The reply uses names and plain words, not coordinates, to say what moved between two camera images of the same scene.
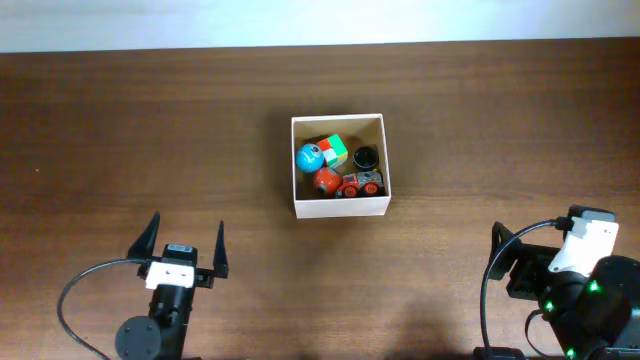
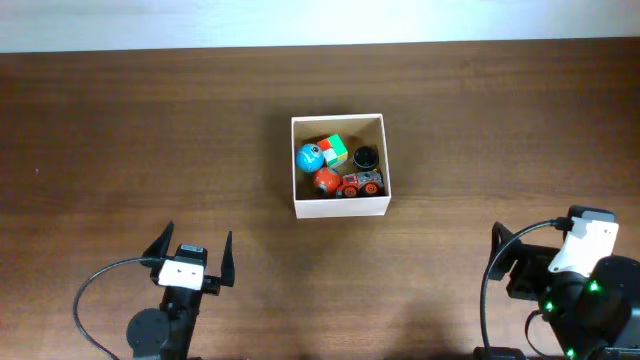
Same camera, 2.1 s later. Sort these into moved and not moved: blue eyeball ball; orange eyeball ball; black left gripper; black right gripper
Moved: black left gripper
Not moved: blue eyeball ball; orange eyeball ball; black right gripper
